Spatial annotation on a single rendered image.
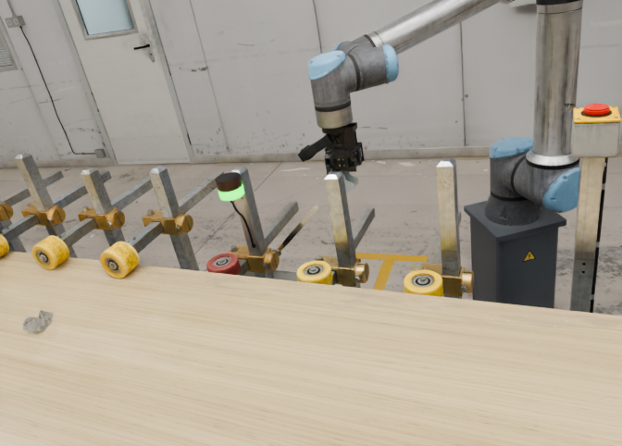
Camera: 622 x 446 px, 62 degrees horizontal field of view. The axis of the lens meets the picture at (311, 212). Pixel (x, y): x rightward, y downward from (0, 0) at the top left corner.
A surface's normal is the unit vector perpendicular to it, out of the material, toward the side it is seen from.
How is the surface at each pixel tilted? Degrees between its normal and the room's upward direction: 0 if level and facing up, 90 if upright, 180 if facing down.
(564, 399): 0
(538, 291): 90
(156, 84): 90
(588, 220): 90
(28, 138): 90
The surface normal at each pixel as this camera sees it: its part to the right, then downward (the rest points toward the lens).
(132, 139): -0.33, 0.49
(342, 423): -0.17, -0.88
